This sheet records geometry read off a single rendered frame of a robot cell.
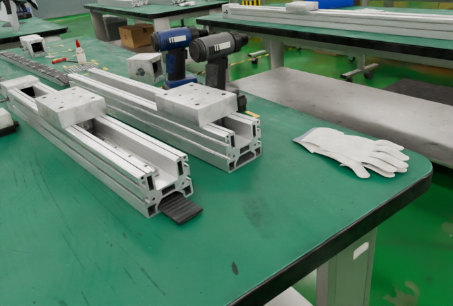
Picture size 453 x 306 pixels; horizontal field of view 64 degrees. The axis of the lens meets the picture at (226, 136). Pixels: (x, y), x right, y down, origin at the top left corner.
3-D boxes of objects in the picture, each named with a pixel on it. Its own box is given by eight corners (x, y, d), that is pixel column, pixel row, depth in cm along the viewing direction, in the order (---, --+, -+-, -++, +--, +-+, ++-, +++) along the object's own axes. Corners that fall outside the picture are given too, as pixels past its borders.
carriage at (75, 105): (42, 123, 93) (33, 98, 90) (83, 109, 99) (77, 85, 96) (65, 139, 82) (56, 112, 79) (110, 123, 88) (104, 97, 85)
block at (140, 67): (127, 85, 136) (121, 60, 132) (144, 77, 146) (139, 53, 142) (149, 87, 132) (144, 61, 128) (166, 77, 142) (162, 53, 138)
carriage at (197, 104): (158, 121, 87) (154, 94, 84) (195, 107, 93) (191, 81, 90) (201, 139, 76) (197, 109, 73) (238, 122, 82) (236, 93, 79)
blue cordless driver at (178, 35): (160, 99, 119) (148, 30, 110) (216, 87, 125) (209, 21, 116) (166, 106, 113) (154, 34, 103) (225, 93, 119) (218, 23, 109)
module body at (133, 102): (73, 98, 129) (67, 74, 125) (100, 89, 135) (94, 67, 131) (228, 173, 74) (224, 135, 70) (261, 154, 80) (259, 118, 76)
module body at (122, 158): (16, 115, 118) (7, 89, 114) (48, 106, 123) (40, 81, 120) (147, 219, 63) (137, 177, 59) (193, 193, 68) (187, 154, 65)
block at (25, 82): (1, 111, 122) (-10, 84, 118) (39, 100, 130) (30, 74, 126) (8, 117, 116) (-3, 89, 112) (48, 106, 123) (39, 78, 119)
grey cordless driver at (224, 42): (195, 117, 102) (184, 38, 93) (248, 98, 113) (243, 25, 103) (210, 125, 97) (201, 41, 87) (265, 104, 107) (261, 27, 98)
